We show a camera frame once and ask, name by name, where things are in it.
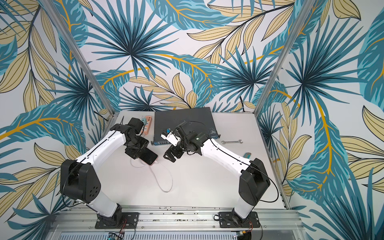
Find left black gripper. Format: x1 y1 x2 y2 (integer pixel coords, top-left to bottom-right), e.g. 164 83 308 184
125 135 150 159

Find white charging cable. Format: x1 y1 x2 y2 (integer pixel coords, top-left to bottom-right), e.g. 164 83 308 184
130 157 174 193

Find black smartphone pink case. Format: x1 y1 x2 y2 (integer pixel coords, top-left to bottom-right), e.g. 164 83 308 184
139 148 158 166

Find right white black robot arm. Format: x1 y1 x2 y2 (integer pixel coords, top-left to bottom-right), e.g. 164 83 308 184
161 130 271 223

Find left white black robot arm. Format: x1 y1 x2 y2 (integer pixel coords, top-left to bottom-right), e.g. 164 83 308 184
60 118 158 218

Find silver open-end wrench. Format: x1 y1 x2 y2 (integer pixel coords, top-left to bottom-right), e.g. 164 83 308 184
221 140 243 145

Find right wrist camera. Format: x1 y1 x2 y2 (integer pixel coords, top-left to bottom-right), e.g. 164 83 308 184
161 129 181 147

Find grey network switch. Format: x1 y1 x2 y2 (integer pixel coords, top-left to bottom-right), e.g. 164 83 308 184
151 107 221 146

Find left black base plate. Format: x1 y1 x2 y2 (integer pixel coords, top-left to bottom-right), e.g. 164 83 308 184
95 212 140 230

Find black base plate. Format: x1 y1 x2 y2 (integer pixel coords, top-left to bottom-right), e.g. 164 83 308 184
95 212 140 230
214 212 261 229

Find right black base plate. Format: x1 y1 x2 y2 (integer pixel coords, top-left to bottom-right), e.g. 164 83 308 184
214 212 261 229

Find aluminium front rail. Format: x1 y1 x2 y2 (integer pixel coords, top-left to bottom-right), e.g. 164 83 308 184
49 206 305 233

